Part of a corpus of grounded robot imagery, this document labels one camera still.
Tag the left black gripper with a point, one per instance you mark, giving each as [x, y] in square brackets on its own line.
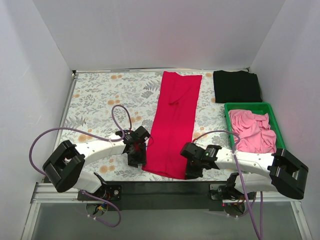
[136, 157]

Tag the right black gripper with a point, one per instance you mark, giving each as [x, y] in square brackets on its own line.
[191, 168]

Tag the red t shirt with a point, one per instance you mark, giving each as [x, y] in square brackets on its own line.
[173, 124]

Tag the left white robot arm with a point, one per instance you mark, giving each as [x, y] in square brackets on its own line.
[64, 168]

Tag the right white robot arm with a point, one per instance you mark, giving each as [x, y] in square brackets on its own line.
[278, 172]

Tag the floral table mat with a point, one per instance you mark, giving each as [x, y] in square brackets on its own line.
[103, 102]

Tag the pink t shirt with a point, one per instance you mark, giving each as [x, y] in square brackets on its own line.
[254, 131]

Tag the folded black t shirt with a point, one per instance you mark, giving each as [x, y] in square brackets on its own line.
[236, 87]

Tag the green plastic bin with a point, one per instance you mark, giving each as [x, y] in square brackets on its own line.
[259, 108]

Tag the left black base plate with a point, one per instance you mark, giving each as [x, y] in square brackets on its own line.
[110, 192]

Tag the aluminium frame rail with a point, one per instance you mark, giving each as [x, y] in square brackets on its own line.
[153, 195]

